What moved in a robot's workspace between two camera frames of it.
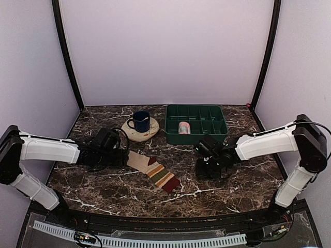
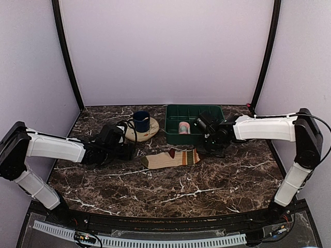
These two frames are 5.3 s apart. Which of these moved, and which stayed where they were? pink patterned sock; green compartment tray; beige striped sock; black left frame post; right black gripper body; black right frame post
Moved: beige striped sock; right black gripper body
Stayed: pink patterned sock; black right frame post; green compartment tray; black left frame post
